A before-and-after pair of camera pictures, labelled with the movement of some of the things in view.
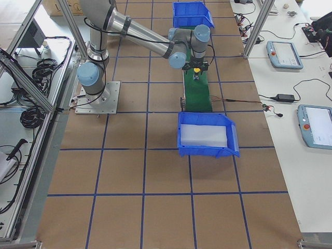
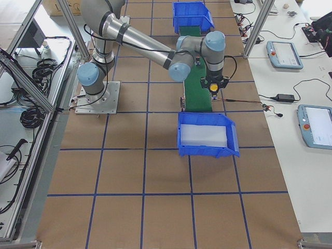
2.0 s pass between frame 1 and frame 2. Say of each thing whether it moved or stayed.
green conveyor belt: stayed
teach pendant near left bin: stayed
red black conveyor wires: stayed
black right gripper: moved
